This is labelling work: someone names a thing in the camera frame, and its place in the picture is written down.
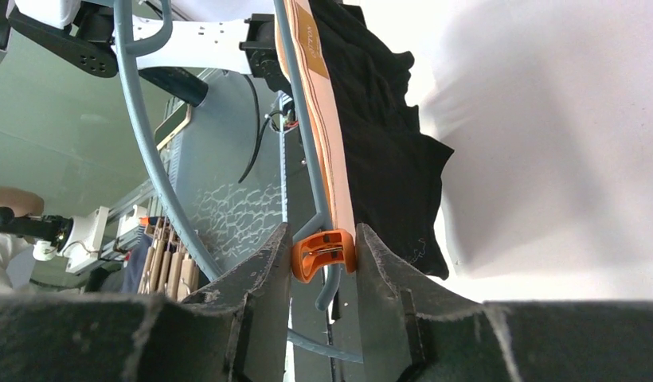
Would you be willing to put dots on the slate blue clip hanger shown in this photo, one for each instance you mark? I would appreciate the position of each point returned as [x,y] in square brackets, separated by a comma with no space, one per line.
[147,132]

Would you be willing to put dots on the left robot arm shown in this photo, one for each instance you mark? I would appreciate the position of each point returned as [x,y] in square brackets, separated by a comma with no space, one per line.
[91,36]

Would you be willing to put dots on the black underwear beige waistband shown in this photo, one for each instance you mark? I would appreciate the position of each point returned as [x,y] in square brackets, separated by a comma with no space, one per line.
[378,167]

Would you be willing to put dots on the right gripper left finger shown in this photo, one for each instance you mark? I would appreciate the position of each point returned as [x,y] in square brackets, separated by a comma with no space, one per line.
[233,329]

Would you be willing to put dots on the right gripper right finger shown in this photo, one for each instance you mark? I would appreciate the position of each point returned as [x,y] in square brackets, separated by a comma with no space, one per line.
[413,329]

